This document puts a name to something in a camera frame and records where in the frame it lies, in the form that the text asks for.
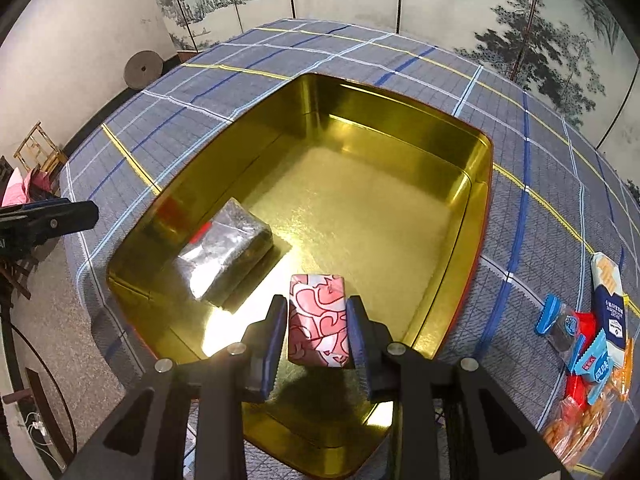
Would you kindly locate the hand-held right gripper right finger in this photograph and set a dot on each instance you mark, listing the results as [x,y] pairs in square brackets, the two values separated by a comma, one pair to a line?
[356,345]

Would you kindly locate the colourful packet in tin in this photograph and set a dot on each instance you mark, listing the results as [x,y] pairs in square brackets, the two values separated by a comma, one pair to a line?
[227,250]

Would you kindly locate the blue plaid tablecloth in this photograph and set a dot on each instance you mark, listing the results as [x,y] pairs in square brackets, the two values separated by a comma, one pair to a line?
[525,220]

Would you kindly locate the light blue snack packet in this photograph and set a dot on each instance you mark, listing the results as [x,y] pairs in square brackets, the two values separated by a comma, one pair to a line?
[592,365]

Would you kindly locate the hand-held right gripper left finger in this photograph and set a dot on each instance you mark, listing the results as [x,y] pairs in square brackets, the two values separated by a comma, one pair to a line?
[272,347]

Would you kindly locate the blue white snack packet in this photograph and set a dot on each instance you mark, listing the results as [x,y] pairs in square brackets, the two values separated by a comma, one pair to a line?
[607,300]

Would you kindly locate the round stone disc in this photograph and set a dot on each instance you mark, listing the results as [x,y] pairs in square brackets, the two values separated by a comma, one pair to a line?
[141,70]

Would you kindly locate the pink cloth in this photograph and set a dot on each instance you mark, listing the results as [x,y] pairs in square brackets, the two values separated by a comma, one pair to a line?
[22,190]

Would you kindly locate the painted folding screen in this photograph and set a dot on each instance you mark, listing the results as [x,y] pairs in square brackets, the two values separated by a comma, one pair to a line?
[450,5]

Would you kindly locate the bamboo chair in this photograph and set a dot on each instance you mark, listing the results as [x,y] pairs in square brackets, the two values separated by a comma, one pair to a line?
[37,152]

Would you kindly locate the gold tin box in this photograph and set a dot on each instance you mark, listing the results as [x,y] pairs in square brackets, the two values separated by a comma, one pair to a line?
[350,200]

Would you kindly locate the red snack packet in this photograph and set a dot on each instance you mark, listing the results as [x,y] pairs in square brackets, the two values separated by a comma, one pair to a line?
[582,325]

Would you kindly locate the pink patterned snack packet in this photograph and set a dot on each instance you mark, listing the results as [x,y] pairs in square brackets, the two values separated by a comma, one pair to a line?
[317,317]

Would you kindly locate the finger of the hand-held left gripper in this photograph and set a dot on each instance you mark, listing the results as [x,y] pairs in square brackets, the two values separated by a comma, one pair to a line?
[60,222]

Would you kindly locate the clear blue-ended snack packet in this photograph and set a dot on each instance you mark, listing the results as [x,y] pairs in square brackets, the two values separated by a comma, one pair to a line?
[550,315]

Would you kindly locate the clear orange cracker packet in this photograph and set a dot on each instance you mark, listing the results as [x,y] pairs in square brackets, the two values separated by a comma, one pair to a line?
[580,425]

